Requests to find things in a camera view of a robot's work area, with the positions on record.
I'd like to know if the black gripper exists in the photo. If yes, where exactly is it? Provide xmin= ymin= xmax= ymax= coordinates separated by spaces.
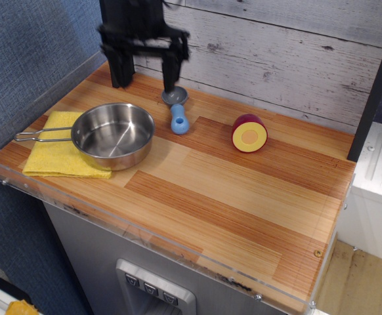
xmin=106 ymin=1 xmax=189 ymax=93

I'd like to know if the blue and grey toy spoon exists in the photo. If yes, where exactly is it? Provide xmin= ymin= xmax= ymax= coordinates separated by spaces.
xmin=161 ymin=86 xmax=190 ymax=135

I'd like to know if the stainless steel pot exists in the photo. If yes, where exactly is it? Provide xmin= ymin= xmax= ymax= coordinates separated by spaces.
xmin=14 ymin=102 xmax=156 ymax=171

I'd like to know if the yellow object bottom left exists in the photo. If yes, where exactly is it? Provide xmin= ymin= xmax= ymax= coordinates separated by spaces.
xmin=5 ymin=300 xmax=39 ymax=315

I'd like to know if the red and yellow toy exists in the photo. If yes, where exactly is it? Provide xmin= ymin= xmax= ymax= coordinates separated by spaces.
xmin=231 ymin=114 xmax=268 ymax=153

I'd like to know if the yellow cloth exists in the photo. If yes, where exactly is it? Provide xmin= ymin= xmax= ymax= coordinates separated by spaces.
xmin=22 ymin=111 xmax=112 ymax=179

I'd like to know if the grey cabinet with dispenser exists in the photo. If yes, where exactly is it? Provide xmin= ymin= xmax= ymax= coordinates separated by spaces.
xmin=45 ymin=203 xmax=281 ymax=314

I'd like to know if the white appliance at right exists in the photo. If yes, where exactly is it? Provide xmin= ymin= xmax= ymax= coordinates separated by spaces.
xmin=337 ymin=123 xmax=382 ymax=259

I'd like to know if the black left frame post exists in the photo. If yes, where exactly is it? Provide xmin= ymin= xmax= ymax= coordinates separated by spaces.
xmin=98 ymin=0 xmax=135 ymax=89

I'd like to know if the black frame post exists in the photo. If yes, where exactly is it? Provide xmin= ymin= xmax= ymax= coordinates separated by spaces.
xmin=347 ymin=60 xmax=382 ymax=162
xmin=98 ymin=0 xmax=135 ymax=89

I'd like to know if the black right frame post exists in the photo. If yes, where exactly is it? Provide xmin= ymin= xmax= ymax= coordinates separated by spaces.
xmin=347 ymin=60 xmax=382 ymax=162

